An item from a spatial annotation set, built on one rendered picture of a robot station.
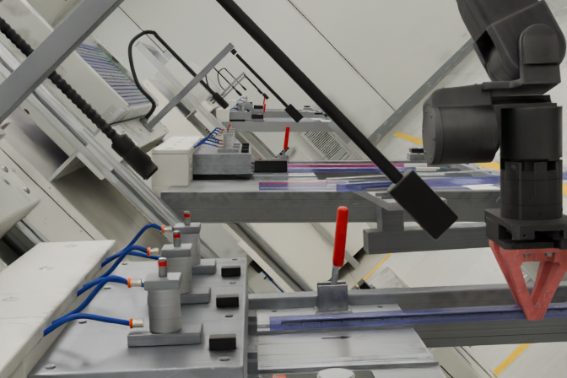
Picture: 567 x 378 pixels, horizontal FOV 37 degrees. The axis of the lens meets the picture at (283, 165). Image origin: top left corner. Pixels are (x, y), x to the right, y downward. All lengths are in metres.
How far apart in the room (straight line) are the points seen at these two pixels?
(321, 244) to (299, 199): 3.64
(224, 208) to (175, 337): 1.08
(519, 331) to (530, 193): 0.20
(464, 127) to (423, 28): 7.68
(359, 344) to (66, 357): 0.29
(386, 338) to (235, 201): 0.91
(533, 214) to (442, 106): 0.13
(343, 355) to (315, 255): 4.57
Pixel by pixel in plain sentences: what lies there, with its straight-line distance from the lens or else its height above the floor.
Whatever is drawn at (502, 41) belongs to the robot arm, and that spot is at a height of 1.11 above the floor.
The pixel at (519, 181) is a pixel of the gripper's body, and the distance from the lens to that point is 0.82.
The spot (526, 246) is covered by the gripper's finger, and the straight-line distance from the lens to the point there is 0.82.
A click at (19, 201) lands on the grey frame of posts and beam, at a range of 0.90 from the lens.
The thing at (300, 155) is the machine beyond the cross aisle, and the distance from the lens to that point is 6.68.
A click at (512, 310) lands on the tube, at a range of 0.86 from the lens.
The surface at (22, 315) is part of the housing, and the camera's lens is 0.63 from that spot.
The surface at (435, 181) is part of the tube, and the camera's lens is 1.18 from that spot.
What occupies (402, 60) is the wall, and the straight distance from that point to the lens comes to 8.42.
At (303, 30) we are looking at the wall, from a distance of 8.32.
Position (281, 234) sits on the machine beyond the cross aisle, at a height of 0.47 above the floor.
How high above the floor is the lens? 1.24
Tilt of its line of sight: 5 degrees down
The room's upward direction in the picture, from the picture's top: 45 degrees counter-clockwise
